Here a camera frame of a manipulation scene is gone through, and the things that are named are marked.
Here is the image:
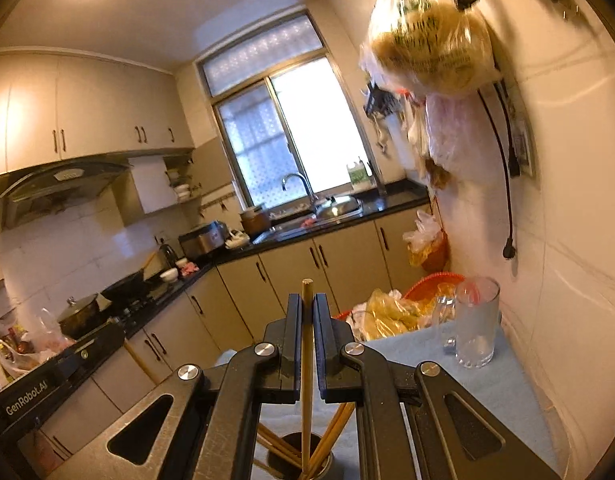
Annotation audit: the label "orange bin with plastic bag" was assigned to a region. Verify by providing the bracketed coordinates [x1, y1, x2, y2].
[402, 209, 449, 274]

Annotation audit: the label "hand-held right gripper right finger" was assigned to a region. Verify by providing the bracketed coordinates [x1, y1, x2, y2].
[312, 292, 563, 480]

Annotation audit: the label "black wok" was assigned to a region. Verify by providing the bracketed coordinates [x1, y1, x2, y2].
[100, 252, 160, 302]

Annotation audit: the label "black kitchen countertop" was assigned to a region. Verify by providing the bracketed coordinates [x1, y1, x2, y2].
[62, 189, 431, 358]

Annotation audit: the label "black cable with plug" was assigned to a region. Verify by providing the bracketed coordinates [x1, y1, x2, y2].
[476, 84, 521, 264]

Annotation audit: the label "plastic bag of groceries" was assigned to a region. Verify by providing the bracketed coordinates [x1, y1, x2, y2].
[0, 309, 77, 378]

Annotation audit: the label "chrome sink faucet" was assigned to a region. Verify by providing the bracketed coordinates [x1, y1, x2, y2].
[280, 172, 319, 212]

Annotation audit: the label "beige cabinets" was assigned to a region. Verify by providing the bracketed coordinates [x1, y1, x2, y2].
[0, 52, 196, 179]
[17, 204, 434, 466]

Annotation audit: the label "open shelf with bowls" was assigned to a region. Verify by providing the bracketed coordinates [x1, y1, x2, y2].
[128, 154, 204, 215]

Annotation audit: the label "clear glass pitcher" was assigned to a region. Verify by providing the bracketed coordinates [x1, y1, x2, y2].
[434, 275, 503, 370]

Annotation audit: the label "white hanging plastic bag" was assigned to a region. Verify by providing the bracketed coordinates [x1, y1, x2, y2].
[406, 91, 509, 187]

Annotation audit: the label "silver rice cooker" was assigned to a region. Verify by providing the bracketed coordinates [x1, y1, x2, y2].
[178, 219, 228, 259]

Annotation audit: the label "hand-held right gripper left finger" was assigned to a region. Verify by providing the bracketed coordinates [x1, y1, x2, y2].
[46, 294, 305, 480]

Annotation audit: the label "green label detergent bottle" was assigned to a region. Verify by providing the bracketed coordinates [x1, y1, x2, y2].
[346, 157, 379, 192]

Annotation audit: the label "long wooden chopstick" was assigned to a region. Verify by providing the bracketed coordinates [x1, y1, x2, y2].
[122, 340, 161, 385]
[300, 278, 316, 479]

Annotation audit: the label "yellow crumpled plastic bags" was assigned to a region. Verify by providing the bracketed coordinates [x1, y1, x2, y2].
[350, 287, 438, 344]

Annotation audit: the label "dark kettle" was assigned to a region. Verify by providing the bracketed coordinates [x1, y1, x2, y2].
[156, 243, 179, 272]

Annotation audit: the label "steel pot with lid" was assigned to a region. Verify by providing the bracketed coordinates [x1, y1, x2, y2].
[56, 293, 101, 339]

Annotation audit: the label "beige lower cabinets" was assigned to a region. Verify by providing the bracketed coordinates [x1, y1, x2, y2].
[17, 204, 434, 466]

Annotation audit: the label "dark grey chopstick holder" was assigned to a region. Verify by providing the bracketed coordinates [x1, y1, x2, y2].
[264, 430, 337, 480]

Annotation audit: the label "range hood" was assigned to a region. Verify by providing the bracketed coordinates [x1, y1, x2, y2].
[0, 157, 134, 232]

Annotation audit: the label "dark hanging kitchen tool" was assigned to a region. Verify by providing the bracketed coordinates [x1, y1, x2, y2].
[363, 81, 404, 122]

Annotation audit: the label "wall power socket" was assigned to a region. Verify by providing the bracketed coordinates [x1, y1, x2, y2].
[506, 84, 537, 179]

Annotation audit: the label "steel pot lid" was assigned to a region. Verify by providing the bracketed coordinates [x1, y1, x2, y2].
[314, 194, 364, 222]

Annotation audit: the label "brown clay pot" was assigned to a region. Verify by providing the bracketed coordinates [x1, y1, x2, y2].
[238, 203, 272, 237]

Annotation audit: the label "kitchen window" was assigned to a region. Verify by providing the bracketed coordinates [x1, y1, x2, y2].
[196, 5, 384, 212]

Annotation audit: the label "brown dried food bundle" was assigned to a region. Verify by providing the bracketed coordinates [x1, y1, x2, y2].
[421, 156, 451, 192]

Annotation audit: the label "plastic bag with yellow contents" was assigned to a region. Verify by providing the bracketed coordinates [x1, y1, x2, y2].
[359, 0, 504, 99]

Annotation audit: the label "red plastic basket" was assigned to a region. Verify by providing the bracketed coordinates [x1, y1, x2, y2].
[331, 272, 467, 322]

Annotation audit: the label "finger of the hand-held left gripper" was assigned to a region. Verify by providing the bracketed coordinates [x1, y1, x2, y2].
[56, 326, 127, 385]

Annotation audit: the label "blue-grey table cloth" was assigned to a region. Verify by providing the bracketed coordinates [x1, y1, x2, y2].
[214, 321, 559, 480]

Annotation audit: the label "group of wooden chopsticks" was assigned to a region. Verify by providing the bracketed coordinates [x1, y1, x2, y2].
[251, 402, 357, 480]

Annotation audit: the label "beige upper cabinets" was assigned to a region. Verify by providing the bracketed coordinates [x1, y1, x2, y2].
[0, 52, 196, 179]

